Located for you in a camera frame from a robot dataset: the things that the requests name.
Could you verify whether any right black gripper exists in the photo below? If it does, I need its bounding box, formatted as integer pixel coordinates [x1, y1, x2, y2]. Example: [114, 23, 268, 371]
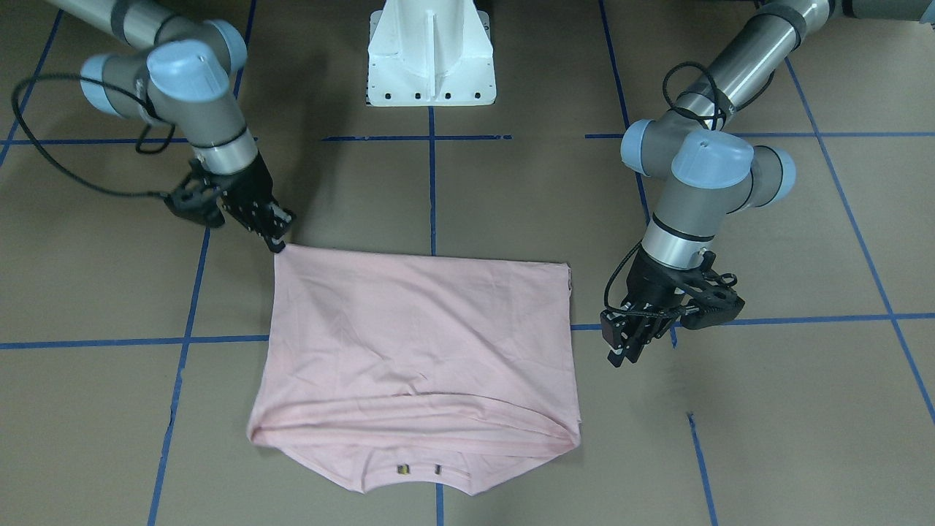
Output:
[163, 154, 294, 254]

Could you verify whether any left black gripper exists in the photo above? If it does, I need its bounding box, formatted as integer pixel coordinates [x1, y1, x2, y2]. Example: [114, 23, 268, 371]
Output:
[600, 244, 745, 367]

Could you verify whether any pink Snoopy t-shirt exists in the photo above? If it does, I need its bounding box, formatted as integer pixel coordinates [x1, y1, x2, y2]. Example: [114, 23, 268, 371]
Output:
[246, 244, 581, 495]

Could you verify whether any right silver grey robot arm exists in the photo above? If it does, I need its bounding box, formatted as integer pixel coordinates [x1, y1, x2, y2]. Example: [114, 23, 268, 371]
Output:
[56, 1, 294, 253]

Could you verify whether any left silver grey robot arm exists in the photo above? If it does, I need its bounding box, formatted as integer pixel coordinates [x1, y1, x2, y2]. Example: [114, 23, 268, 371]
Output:
[599, 1, 933, 367]

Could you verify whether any blue tape line crosswise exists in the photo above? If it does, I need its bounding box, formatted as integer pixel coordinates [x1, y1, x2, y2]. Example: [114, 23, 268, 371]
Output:
[1, 312, 934, 351]

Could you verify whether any blue tape line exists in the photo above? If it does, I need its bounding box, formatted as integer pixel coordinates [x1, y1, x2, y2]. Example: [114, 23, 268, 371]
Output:
[1, 9, 64, 167]
[760, 0, 935, 424]
[598, 1, 719, 525]

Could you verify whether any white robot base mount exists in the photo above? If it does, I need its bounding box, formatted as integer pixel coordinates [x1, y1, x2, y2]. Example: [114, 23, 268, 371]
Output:
[365, 1, 497, 107]

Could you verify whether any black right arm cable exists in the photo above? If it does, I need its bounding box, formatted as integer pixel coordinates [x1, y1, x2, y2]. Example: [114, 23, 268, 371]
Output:
[12, 73, 191, 198]

